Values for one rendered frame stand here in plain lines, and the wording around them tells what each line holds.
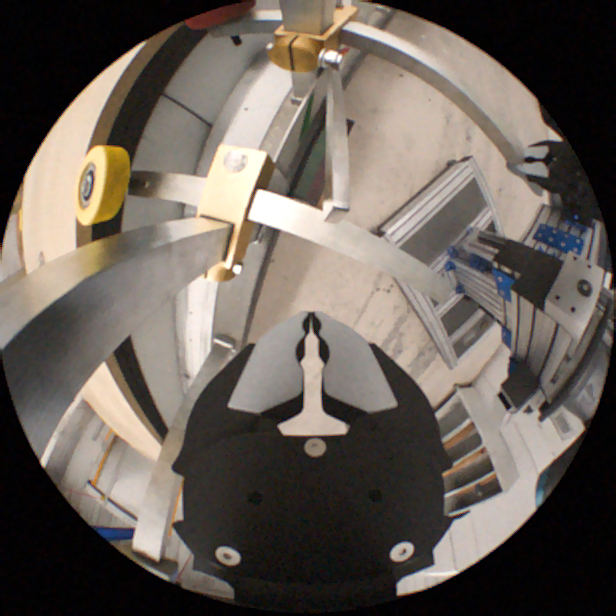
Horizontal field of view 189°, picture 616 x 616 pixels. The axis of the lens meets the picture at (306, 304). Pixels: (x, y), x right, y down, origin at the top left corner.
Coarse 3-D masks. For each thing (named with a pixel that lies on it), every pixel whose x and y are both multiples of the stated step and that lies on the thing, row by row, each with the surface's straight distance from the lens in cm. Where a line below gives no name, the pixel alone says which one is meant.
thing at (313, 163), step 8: (320, 136) 33; (320, 144) 33; (312, 152) 32; (320, 152) 32; (312, 160) 32; (320, 160) 32; (312, 168) 31; (304, 176) 31; (312, 176) 31; (304, 184) 31; (296, 192) 31; (304, 192) 31
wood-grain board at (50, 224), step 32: (160, 32) 35; (128, 64) 31; (96, 96) 34; (64, 128) 45; (96, 128) 29; (64, 160) 37; (32, 192) 68; (64, 192) 33; (32, 224) 66; (64, 224) 33; (32, 256) 73; (96, 384) 64; (128, 416) 66; (160, 448) 90
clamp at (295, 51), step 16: (336, 16) 28; (352, 16) 30; (288, 32) 24; (304, 32) 24; (336, 32) 26; (272, 48) 24; (288, 48) 23; (304, 48) 22; (320, 48) 24; (336, 48) 29; (288, 64) 25; (304, 64) 24
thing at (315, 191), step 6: (348, 126) 35; (324, 156) 32; (324, 162) 32; (324, 168) 31; (318, 174) 31; (324, 174) 31; (318, 180) 31; (324, 180) 31; (312, 186) 31; (318, 186) 31; (312, 192) 31; (318, 192) 31; (306, 198) 30; (312, 198) 30; (318, 198) 30
